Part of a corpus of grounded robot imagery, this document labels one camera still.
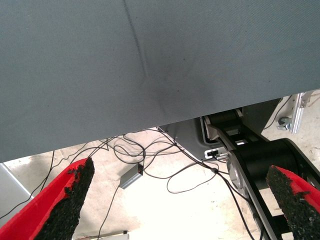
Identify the grey caster wheel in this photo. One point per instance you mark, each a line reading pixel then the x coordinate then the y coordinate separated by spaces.
pixel 283 122

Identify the short aluminium bar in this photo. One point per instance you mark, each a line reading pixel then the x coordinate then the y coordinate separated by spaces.
pixel 117 235

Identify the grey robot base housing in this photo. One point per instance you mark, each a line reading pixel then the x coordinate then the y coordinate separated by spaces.
pixel 190 137

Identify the dark grey table cloth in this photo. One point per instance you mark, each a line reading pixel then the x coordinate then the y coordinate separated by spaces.
pixel 100 75

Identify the grey power adapter box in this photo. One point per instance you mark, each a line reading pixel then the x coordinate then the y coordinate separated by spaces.
pixel 128 178

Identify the aluminium profile leg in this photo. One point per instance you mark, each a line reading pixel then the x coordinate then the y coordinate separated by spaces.
pixel 297 117

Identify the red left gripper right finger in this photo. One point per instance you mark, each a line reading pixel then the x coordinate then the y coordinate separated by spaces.
pixel 300 210

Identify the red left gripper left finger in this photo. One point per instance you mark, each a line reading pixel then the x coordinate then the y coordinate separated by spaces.
pixel 37 212

